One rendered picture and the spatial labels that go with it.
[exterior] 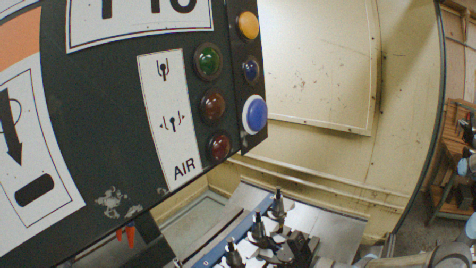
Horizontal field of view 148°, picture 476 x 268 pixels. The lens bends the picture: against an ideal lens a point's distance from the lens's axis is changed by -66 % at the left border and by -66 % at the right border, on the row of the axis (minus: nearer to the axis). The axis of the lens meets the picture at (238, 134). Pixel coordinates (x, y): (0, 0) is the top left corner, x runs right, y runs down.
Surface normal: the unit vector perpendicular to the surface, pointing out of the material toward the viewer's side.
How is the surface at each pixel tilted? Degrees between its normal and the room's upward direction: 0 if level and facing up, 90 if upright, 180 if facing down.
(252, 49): 90
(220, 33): 90
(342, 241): 24
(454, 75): 90
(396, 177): 90
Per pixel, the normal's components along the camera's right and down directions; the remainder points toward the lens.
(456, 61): -0.61, 0.36
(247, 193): -0.34, -0.68
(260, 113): 0.75, 0.15
